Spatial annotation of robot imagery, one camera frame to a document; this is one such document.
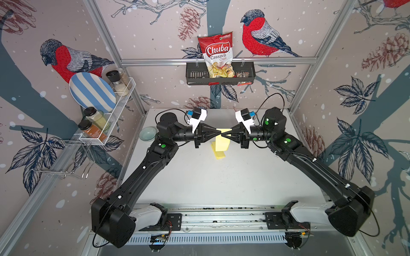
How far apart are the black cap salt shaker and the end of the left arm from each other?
1.60 ft

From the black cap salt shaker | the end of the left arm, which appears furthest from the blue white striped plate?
the end of the left arm

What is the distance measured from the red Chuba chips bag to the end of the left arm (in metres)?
0.41

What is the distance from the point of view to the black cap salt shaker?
0.81 metres

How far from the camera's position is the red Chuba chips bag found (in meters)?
0.80

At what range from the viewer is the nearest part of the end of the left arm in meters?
0.55

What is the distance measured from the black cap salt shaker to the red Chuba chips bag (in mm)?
466
